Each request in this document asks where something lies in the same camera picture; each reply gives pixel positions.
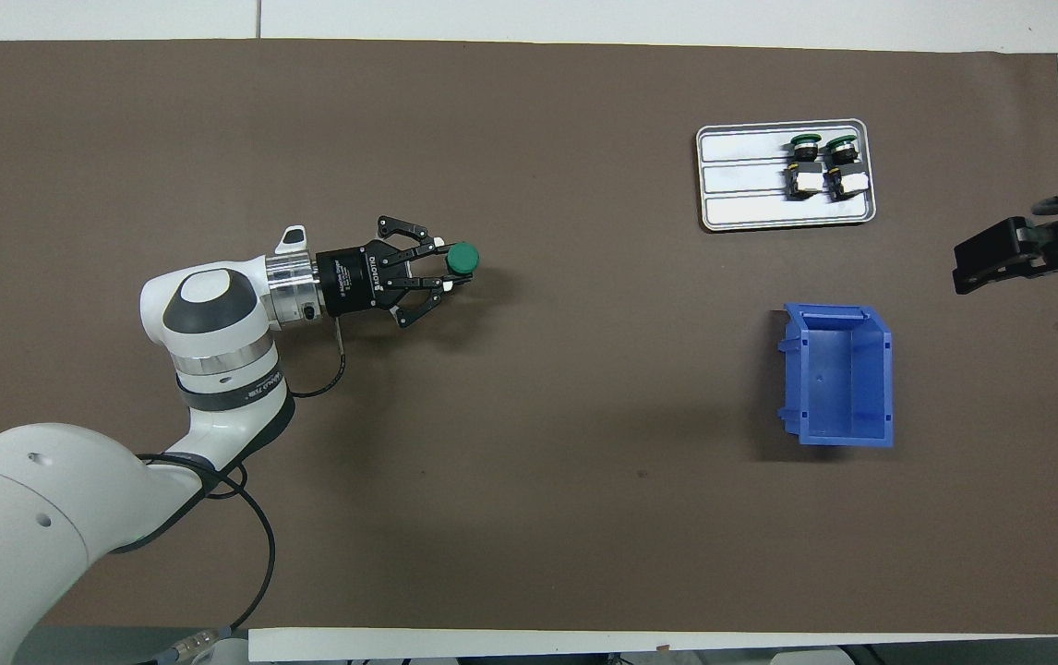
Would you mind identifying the green push button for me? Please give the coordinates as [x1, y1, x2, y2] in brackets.
[444, 241, 482, 280]
[823, 135, 869, 203]
[785, 133, 824, 201]

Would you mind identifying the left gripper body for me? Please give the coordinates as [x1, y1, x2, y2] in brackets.
[314, 241, 399, 319]

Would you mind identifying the silver metal tray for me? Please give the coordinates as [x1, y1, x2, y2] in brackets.
[695, 118, 878, 233]

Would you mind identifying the blue plastic bin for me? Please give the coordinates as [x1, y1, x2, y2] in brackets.
[775, 302, 896, 450]

